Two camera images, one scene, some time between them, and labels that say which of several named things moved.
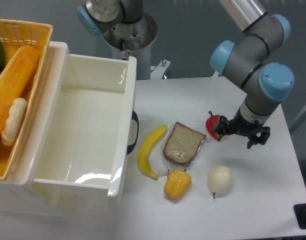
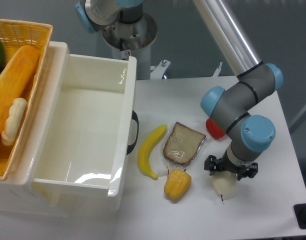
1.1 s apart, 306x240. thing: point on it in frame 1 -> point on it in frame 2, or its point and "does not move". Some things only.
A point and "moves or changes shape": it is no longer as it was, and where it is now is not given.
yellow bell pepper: x=177 y=184 does not move
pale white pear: x=219 y=180 moves or changes shape
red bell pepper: x=211 y=122 does not move
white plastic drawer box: x=71 y=155 does not move
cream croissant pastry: x=14 y=123 does not move
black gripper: x=240 y=125 -> x=212 y=164
